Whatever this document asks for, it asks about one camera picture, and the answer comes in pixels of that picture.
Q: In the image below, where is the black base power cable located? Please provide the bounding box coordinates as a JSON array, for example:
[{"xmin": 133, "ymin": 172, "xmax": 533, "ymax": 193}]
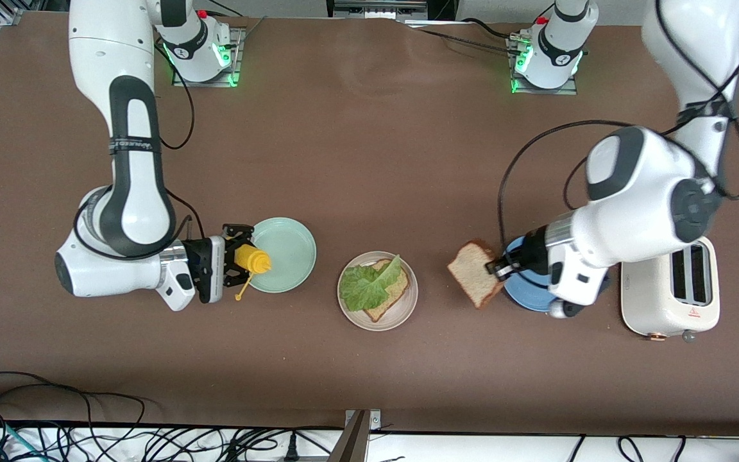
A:
[{"xmin": 405, "ymin": 18, "xmax": 527, "ymax": 57}]

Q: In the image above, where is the grey metal table bracket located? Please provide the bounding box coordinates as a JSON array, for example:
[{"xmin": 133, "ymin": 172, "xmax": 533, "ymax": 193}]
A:
[{"xmin": 330, "ymin": 409, "xmax": 383, "ymax": 462}]

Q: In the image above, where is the beige plate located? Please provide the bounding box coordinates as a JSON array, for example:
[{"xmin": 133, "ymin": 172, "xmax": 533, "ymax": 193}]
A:
[{"xmin": 337, "ymin": 251, "xmax": 419, "ymax": 332}]

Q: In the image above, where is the blue plate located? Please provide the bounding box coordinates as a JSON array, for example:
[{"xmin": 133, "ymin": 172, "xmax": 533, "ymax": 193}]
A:
[{"xmin": 503, "ymin": 237, "xmax": 611, "ymax": 313}]

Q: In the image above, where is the yellow squeeze bottle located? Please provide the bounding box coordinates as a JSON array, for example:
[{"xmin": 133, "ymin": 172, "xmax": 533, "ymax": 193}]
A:
[{"xmin": 235, "ymin": 244, "xmax": 273, "ymax": 301}]

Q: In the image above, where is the brown bread slice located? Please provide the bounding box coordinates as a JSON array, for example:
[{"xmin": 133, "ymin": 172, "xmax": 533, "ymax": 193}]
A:
[
  {"xmin": 362, "ymin": 259, "xmax": 411, "ymax": 323},
  {"xmin": 447, "ymin": 239, "xmax": 506, "ymax": 310}
]

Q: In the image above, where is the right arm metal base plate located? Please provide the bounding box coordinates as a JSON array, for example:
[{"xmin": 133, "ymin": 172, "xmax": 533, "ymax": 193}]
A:
[{"xmin": 172, "ymin": 27, "xmax": 243, "ymax": 88}]

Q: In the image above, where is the white toaster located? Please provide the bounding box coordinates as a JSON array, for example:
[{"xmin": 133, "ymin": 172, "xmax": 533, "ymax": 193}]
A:
[{"xmin": 620, "ymin": 236, "xmax": 721, "ymax": 342}]

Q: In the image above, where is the black grey control box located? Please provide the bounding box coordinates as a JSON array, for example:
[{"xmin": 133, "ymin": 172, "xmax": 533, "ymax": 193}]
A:
[{"xmin": 327, "ymin": 0, "xmax": 429, "ymax": 20}]

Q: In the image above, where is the mint green plate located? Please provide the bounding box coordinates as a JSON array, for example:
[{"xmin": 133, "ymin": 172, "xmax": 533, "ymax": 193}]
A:
[{"xmin": 244, "ymin": 217, "xmax": 318, "ymax": 294}]

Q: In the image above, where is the black looped table cable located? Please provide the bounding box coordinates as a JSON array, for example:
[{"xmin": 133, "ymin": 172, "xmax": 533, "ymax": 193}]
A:
[{"xmin": 0, "ymin": 371, "xmax": 147, "ymax": 427}]

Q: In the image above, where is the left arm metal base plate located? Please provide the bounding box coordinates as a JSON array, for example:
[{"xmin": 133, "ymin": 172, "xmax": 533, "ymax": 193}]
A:
[{"xmin": 509, "ymin": 33, "xmax": 579, "ymax": 96}]

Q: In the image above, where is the green lettuce leaf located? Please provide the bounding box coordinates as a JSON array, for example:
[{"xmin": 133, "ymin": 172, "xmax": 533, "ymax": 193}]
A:
[{"xmin": 339, "ymin": 254, "xmax": 402, "ymax": 312}]

